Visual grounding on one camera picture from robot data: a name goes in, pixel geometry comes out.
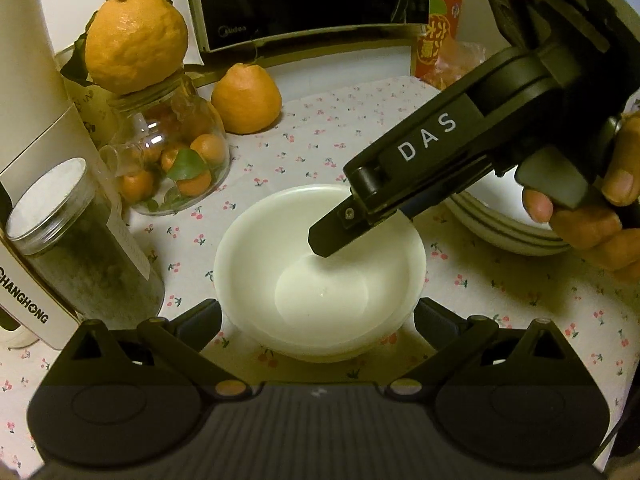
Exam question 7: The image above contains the pile of kumquats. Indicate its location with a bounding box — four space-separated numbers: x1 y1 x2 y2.
120 104 229 202

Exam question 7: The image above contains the white kitchen appliance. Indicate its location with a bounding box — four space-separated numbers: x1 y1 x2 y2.
0 0 124 351

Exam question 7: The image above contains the green leaf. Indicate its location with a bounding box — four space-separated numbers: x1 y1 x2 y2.
166 147 209 181

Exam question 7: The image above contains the white plate with blue pattern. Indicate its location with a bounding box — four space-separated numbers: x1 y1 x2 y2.
444 195 572 257

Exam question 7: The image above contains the person's right hand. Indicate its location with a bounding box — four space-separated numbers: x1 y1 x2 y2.
522 112 640 287

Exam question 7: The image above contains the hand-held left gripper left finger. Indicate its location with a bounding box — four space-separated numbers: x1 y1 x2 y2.
65 298 247 397

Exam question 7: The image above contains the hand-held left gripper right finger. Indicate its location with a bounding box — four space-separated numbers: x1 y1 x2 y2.
384 297 577 397

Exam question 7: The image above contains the cherry print tablecloth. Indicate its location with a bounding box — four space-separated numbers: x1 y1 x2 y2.
0 74 640 467

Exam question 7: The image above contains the orange citrus fruit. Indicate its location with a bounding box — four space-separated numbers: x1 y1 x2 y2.
210 62 284 135

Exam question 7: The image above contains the pale labelled bottle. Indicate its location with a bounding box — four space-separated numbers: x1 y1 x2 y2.
60 72 119 152

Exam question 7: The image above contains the plastic jar with dark contents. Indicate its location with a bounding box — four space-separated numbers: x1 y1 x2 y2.
4 157 166 322

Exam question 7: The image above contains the large orange citrus with leaves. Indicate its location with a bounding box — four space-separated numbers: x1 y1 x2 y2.
60 0 190 96

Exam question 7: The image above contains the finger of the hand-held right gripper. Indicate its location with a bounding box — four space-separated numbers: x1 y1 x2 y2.
307 195 402 260

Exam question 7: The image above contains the glass teapot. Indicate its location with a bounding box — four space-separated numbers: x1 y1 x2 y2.
98 67 232 217

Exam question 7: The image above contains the red printed snack package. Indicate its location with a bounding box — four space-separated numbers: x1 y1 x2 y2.
410 0 467 82

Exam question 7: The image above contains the clear plastic snack bag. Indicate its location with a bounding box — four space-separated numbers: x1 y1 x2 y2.
434 39 489 92

